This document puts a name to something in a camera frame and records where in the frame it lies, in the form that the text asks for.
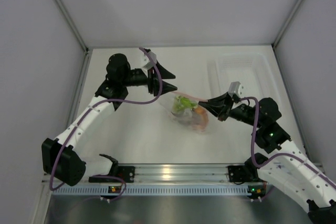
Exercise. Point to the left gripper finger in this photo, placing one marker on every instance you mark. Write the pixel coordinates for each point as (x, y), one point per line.
(165, 74)
(166, 88)

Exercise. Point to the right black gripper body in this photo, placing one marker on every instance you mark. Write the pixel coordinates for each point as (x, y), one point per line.
(229, 106)

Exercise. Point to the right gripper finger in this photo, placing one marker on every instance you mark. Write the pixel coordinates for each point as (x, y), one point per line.
(222, 99)
(217, 110)

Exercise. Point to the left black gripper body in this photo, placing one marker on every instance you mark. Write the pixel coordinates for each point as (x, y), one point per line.
(151, 81)

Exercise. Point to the orange fake papaya slice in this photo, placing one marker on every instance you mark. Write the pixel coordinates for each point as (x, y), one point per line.
(201, 118)

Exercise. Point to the green fake celery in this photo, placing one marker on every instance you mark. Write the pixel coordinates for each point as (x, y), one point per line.
(181, 103)

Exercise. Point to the clear zip top bag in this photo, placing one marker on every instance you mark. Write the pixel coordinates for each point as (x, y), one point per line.
(166, 102)

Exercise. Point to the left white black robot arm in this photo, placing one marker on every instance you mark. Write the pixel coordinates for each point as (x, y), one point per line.
(61, 156)

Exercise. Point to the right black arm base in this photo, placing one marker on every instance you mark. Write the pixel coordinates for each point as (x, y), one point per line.
(237, 174)

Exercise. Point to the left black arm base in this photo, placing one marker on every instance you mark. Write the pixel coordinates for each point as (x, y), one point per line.
(126, 173)

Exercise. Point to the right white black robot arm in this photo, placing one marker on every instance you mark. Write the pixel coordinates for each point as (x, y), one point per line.
(275, 157)

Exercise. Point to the grey fake fish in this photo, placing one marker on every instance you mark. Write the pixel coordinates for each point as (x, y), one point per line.
(185, 118)

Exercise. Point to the white plastic basket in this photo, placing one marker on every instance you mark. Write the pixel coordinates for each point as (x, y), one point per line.
(250, 69)

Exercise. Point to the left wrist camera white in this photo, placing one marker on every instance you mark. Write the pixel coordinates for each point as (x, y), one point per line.
(149, 58)

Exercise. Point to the aluminium mounting rail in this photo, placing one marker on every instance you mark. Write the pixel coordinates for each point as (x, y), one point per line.
(159, 174)

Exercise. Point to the grey slotted cable duct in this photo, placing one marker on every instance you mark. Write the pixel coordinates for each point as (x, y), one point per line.
(160, 190)

